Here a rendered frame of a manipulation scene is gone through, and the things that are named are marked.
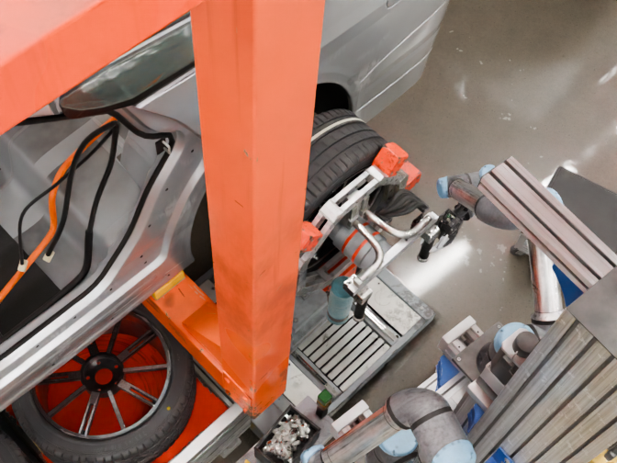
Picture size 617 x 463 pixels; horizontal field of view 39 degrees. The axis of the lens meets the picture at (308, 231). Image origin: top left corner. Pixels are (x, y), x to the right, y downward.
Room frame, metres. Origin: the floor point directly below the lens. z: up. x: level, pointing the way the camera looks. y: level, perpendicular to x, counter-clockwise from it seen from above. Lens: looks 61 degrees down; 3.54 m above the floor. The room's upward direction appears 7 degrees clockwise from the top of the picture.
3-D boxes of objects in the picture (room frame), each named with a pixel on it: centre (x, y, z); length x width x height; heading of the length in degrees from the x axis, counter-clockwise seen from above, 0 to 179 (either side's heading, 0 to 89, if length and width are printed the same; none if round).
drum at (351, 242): (1.47, -0.19, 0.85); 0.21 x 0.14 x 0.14; 50
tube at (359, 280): (1.36, -0.17, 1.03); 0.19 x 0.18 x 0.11; 50
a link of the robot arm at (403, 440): (0.73, -0.33, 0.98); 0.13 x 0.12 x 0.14; 30
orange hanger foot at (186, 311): (1.22, 0.39, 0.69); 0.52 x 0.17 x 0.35; 50
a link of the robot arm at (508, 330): (1.09, -0.69, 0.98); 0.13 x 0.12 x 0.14; 108
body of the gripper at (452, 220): (1.60, -0.51, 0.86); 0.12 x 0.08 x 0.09; 140
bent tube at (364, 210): (1.51, -0.29, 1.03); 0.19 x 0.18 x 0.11; 50
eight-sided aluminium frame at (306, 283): (1.51, -0.13, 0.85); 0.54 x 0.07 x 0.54; 140
